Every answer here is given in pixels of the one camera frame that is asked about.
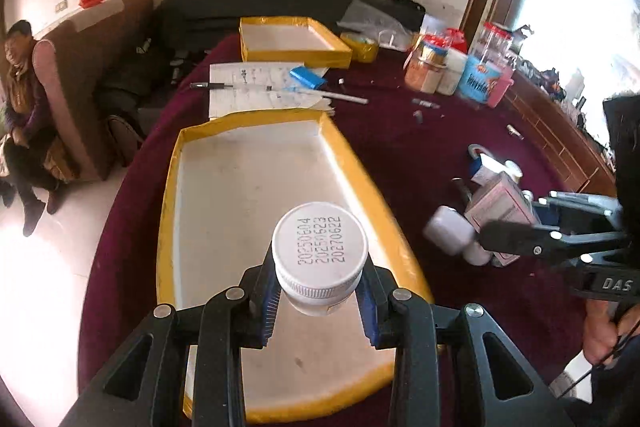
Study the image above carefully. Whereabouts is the blue label clear jar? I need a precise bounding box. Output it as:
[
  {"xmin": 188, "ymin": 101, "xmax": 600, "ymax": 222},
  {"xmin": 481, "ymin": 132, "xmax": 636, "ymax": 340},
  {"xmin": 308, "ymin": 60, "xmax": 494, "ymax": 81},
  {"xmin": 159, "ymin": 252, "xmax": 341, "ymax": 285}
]
[{"xmin": 457, "ymin": 54, "xmax": 502, "ymax": 105}]

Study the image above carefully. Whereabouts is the brown sofa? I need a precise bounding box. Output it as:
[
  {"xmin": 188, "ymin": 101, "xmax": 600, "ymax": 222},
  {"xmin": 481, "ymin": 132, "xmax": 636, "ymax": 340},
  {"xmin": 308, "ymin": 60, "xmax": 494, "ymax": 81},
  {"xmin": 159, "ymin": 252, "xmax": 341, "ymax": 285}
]
[{"xmin": 32, "ymin": 0, "xmax": 154, "ymax": 182}]

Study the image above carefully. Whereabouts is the open paper notebook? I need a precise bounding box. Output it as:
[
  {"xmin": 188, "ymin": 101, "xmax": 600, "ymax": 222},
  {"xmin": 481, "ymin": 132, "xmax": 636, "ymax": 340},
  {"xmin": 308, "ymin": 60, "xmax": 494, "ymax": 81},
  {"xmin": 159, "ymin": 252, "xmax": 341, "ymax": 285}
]
[{"xmin": 208, "ymin": 62, "xmax": 336, "ymax": 118}]

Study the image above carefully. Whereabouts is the yellow packing tape roll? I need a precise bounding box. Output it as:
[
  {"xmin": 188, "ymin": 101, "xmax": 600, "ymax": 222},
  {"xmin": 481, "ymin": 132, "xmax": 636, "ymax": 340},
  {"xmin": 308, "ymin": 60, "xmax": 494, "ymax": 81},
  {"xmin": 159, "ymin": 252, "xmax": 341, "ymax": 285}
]
[{"xmin": 340, "ymin": 32, "xmax": 381, "ymax": 62}]

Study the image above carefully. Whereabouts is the thin black cable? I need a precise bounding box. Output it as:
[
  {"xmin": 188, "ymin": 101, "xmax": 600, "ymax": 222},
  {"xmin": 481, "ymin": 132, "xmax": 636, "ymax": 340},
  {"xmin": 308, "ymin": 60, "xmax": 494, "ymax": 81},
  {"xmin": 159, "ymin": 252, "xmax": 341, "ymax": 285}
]
[{"xmin": 550, "ymin": 321, "xmax": 640, "ymax": 403}]

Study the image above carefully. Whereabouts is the row of small toys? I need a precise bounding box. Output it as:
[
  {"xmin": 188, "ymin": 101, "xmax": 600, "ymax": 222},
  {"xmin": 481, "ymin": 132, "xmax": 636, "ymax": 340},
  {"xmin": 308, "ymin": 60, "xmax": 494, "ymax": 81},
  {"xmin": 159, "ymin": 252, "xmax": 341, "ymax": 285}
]
[{"xmin": 515, "ymin": 24, "xmax": 617, "ymax": 148}]

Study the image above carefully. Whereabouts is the black pen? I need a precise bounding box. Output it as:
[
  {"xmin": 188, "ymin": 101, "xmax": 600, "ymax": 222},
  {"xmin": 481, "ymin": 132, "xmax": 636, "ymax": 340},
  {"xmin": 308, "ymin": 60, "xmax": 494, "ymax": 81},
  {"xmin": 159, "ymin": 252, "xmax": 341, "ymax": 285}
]
[{"xmin": 189, "ymin": 81, "xmax": 273, "ymax": 90}]

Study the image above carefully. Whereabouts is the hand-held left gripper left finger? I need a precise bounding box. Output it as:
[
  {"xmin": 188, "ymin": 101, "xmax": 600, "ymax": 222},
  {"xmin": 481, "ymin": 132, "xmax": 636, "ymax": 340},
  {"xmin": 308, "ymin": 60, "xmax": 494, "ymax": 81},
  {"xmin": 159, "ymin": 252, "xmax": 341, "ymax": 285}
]
[{"xmin": 62, "ymin": 252, "xmax": 279, "ymax": 427}]

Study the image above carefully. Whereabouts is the pale plastic cup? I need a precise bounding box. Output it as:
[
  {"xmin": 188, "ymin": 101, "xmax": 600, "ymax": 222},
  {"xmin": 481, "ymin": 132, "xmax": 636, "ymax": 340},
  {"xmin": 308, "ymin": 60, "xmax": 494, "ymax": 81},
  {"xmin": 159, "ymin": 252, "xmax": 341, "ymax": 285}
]
[{"xmin": 420, "ymin": 14, "xmax": 446, "ymax": 38}]

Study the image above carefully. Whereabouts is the small yellow-edged cardboard tray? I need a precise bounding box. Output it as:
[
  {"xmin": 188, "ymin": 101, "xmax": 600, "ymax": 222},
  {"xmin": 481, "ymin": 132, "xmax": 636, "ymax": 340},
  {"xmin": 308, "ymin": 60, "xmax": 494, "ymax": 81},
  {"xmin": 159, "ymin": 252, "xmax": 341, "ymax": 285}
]
[{"xmin": 239, "ymin": 17, "xmax": 353, "ymax": 69}]

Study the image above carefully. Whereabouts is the black leather sofa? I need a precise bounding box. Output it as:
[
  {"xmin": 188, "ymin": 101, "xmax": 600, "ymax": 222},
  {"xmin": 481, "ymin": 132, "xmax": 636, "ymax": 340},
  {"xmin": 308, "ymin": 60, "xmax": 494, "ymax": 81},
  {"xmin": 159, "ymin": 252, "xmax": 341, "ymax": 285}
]
[{"xmin": 95, "ymin": 0, "xmax": 426, "ymax": 110}]

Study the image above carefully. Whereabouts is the black backpack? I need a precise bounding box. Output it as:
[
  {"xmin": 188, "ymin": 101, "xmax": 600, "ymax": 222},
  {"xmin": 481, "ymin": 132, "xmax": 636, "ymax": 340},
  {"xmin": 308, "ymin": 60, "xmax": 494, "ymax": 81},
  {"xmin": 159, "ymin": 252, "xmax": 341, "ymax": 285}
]
[{"xmin": 104, "ymin": 113, "xmax": 147, "ymax": 168}]

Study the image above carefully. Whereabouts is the orange plastic jar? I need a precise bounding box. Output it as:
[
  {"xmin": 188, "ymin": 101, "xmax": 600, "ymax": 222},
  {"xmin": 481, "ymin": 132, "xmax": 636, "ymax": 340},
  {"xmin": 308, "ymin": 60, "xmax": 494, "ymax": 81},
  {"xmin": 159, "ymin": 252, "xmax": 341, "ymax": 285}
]
[{"xmin": 404, "ymin": 51, "xmax": 446, "ymax": 94}]

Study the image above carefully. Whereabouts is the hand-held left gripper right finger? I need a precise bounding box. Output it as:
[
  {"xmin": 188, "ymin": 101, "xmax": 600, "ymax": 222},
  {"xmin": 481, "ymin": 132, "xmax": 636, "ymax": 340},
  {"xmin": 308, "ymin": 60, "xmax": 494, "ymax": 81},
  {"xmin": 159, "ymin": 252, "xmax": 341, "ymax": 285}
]
[{"xmin": 360, "ymin": 258, "xmax": 576, "ymax": 427}]

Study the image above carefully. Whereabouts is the person's right hand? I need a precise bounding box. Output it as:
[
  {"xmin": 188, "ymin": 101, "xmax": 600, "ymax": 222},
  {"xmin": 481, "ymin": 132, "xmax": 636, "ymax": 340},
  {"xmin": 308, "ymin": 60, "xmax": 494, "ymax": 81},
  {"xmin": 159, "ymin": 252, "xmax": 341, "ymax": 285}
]
[{"xmin": 582, "ymin": 301, "xmax": 622, "ymax": 366}]

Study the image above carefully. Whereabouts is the gold and blue tin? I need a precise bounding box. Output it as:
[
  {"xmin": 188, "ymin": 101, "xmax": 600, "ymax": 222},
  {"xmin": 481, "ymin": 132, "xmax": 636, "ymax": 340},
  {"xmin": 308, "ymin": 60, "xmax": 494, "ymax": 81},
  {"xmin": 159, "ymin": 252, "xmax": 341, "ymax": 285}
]
[{"xmin": 418, "ymin": 34, "xmax": 448, "ymax": 68}]

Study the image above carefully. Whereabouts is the clear plastic bag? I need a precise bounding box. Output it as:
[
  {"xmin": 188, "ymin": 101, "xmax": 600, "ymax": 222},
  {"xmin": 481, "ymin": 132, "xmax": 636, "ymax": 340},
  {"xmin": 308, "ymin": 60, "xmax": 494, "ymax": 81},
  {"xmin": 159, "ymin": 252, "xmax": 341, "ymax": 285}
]
[{"xmin": 337, "ymin": 0, "xmax": 401, "ymax": 38}]

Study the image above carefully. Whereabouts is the large yellow-edged cardboard tray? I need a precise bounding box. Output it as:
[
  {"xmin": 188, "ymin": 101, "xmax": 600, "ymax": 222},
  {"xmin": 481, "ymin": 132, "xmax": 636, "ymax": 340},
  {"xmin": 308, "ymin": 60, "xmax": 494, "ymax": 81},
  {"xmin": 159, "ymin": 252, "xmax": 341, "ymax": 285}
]
[{"xmin": 156, "ymin": 109, "xmax": 435, "ymax": 424}]

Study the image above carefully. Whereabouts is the white pen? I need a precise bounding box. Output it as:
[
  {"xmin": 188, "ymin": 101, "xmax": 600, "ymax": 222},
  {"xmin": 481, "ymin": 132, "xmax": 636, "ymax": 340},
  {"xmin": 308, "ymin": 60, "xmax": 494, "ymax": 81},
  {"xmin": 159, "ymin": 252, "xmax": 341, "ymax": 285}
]
[{"xmin": 270, "ymin": 88, "xmax": 369, "ymax": 104}]

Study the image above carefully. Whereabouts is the red-core tape roll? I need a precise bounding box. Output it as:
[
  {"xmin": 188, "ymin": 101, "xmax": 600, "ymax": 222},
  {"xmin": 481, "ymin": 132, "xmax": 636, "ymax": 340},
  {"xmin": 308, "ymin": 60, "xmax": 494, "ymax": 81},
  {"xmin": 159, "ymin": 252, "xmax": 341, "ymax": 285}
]
[{"xmin": 468, "ymin": 144, "xmax": 492, "ymax": 178}]

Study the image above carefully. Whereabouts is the wooden cabinet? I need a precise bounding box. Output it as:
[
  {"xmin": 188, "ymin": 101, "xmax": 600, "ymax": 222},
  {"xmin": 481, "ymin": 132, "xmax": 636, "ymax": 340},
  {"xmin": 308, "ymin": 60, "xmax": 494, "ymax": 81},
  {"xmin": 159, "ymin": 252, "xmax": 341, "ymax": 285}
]
[{"xmin": 500, "ymin": 67, "xmax": 617, "ymax": 198}]

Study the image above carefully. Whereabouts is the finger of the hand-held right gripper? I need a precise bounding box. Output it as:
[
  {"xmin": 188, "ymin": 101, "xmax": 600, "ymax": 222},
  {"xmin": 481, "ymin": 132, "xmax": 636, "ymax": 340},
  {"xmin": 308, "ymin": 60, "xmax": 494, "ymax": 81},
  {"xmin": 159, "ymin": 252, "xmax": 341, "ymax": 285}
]
[
  {"xmin": 480, "ymin": 219, "xmax": 626, "ymax": 265},
  {"xmin": 530, "ymin": 191, "xmax": 623, "ymax": 226}
]

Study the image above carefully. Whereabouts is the pink plastic container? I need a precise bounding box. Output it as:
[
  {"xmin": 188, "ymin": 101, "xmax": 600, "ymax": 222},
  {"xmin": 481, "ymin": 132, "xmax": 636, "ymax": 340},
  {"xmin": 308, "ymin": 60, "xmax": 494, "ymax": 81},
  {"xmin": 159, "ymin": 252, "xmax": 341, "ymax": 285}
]
[{"xmin": 487, "ymin": 67, "xmax": 516, "ymax": 108}]

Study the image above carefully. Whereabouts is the red lid clear jar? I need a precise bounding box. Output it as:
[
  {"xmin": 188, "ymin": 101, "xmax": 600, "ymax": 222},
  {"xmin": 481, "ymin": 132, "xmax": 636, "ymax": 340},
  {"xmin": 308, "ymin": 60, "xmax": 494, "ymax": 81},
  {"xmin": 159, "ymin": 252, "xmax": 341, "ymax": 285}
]
[{"xmin": 470, "ymin": 22, "xmax": 515, "ymax": 68}]

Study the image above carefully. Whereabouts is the pale pink medicine box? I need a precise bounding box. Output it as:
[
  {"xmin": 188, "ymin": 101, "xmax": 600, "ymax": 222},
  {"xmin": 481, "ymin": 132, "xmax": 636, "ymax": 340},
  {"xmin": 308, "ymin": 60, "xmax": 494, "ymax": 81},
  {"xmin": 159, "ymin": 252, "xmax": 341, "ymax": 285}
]
[{"xmin": 465, "ymin": 172, "xmax": 543, "ymax": 266}]

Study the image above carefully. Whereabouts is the maroon tablecloth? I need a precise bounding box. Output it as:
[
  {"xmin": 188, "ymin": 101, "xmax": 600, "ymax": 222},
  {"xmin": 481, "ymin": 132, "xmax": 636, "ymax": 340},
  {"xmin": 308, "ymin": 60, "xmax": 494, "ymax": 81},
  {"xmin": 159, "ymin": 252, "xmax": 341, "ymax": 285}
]
[{"xmin": 77, "ymin": 32, "xmax": 621, "ymax": 427}]

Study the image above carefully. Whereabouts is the white plastic jar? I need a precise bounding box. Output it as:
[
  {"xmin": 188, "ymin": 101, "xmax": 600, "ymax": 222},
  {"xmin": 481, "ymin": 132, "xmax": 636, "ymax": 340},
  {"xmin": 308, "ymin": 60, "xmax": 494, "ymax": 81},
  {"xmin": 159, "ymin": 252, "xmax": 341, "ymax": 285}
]
[{"xmin": 437, "ymin": 49, "xmax": 469, "ymax": 96}]

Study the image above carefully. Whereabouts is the small blue box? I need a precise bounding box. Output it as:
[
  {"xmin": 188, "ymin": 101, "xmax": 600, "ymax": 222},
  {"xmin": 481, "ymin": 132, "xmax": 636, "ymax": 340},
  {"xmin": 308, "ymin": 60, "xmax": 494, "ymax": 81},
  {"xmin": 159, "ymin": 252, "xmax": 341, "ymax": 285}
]
[{"xmin": 289, "ymin": 66, "xmax": 326, "ymax": 88}]

